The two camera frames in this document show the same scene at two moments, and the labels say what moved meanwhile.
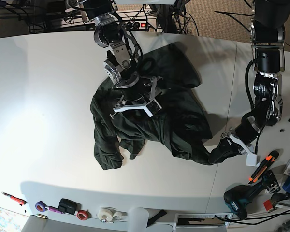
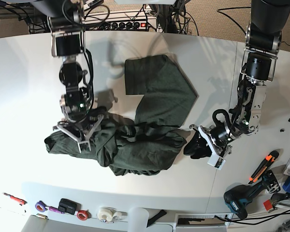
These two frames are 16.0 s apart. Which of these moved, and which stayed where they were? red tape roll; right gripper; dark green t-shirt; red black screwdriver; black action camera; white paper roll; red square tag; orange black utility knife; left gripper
Moved: right gripper; dark green t-shirt; left gripper
Stayed: red tape roll; red black screwdriver; black action camera; red square tag; white paper roll; orange black utility knife
